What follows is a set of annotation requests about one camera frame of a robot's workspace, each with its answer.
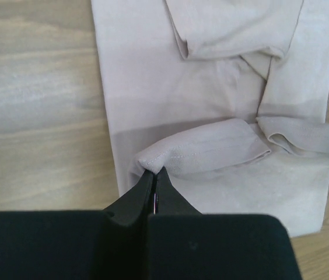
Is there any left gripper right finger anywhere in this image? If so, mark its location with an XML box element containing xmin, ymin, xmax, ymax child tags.
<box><xmin>146</xmin><ymin>169</ymin><xmax>302</xmax><ymax>279</ymax></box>

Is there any beige t shirt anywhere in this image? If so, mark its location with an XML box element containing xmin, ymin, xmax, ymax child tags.
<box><xmin>92</xmin><ymin>1</ymin><xmax>329</xmax><ymax>237</ymax></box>

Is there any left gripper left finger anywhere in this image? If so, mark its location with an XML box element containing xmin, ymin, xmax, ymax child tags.
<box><xmin>0</xmin><ymin>171</ymin><xmax>155</xmax><ymax>279</ymax></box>

